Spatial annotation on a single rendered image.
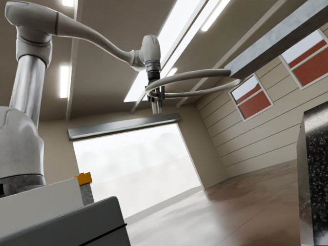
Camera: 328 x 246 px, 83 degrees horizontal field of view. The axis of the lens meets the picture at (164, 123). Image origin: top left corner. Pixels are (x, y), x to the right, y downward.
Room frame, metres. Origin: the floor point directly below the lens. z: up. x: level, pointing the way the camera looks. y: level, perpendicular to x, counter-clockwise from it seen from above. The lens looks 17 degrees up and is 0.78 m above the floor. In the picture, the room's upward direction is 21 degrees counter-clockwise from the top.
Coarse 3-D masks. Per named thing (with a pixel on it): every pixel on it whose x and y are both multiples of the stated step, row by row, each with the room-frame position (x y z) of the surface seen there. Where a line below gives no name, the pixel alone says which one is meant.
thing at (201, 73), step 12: (192, 72) 0.64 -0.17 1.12; (204, 72) 0.64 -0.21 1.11; (216, 72) 0.65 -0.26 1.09; (228, 72) 0.67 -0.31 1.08; (156, 84) 0.71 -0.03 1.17; (228, 84) 0.95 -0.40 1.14; (156, 96) 0.96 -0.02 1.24; (168, 96) 1.04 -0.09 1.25; (180, 96) 1.08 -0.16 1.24; (192, 96) 1.10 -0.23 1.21
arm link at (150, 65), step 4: (152, 60) 0.88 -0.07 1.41; (148, 64) 0.89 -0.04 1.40; (152, 64) 0.89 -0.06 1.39; (156, 64) 0.89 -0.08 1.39; (160, 64) 0.92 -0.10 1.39; (148, 68) 0.90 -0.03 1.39; (152, 68) 0.89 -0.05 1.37; (156, 68) 0.90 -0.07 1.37; (160, 68) 0.92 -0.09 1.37; (148, 72) 0.92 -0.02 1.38
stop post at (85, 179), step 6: (84, 174) 1.43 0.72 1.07; (90, 174) 1.45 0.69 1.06; (78, 180) 1.41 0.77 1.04; (84, 180) 1.43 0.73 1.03; (90, 180) 1.45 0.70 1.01; (84, 186) 1.44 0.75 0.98; (90, 186) 1.46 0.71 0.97; (84, 192) 1.44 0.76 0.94; (90, 192) 1.46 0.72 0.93; (84, 198) 1.43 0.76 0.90; (90, 198) 1.45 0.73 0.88; (84, 204) 1.43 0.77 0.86
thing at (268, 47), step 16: (320, 0) 0.46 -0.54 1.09; (288, 16) 0.51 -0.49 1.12; (304, 16) 0.49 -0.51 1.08; (320, 16) 0.50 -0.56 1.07; (272, 32) 0.55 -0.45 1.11; (288, 32) 0.53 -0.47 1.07; (304, 32) 0.56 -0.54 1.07; (256, 48) 0.59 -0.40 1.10; (272, 48) 0.59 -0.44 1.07; (288, 48) 0.63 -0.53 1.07; (240, 64) 0.64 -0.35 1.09; (256, 64) 0.67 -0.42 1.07
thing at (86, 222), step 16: (80, 208) 0.36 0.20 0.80; (96, 208) 0.37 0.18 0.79; (112, 208) 0.38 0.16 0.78; (48, 224) 0.32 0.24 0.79; (64, 224) 0.34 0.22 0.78; (80, 224) 0.35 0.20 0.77; (96, 224) 0.36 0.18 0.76; (112, 224) 0.38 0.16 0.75; (0, 240) 0.29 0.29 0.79; (16, 240) 0.30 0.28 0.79; (32, 240) 0.31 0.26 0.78; (48, 240) 0.32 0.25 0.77; (64, 240) 0.33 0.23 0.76; (80, 240) 0.35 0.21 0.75; (96, 240) 0.36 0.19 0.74; (112, 240) 0.38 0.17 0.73; (128, 240) 0.40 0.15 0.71
